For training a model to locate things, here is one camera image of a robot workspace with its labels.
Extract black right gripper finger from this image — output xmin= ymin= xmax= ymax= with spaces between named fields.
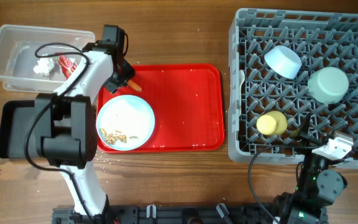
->
xmin=294 ymin=113 xmax=311 ymax=140
xmin=318 ymin=154 xmax=352 ymax=165

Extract orange carrot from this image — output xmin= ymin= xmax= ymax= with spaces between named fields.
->
xmin=127 ymin=80 xmax=142 ymax=92

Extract yellow cup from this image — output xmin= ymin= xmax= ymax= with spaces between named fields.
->
xmin=256 ymin=111 xmax=288 ymax=136

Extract green bowl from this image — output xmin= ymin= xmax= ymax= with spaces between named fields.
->
xmin=308 ymin=67 xmax=349 ymax=104

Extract light blue plate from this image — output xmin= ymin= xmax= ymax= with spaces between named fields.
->
xmin=96 ymin=95 xmax=155 ymax=151

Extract red snack wrapper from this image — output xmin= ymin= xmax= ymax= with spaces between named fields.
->
xmin=57 ymin=55 xmax=78 ymax=79

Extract light blue bowl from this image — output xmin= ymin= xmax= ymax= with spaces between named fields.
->
xmin=264 ymin=45 xmax=302 ymax=79

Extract white tissue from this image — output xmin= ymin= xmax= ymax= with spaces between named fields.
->
xmin=33 ymin=55 xmax=55 ymax=77

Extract white plastic spoon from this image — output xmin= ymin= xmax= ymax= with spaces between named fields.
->
xmin=237 ymin=70 xmax=246 ymax=115

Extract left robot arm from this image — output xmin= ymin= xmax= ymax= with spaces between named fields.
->
xmin=24 ymin=25 xmax=135 ymax=223

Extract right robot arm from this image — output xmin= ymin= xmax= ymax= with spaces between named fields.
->
xmin=248 ymin=113 xmax=354 ymax=223

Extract grey-blue dishwasher rack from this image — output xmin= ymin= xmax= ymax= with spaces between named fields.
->
xmin=227 ymin=8 xmax=358 ymax=169

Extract food scraps on plate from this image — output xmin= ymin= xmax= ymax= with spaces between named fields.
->
xmin=99 ymin=128 xmax=138 ymax=145

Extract red plastic tray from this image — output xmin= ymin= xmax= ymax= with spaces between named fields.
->
xmin=96 ymin=63 xmax=224 ymax=153

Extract clear plastic bin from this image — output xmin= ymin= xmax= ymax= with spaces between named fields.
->
xmin=0 ymin=25 xmax=96 ymax=93

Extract black tray bin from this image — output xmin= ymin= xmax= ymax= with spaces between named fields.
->
xmin=0 ymin=98 xmax=58 ymax=159

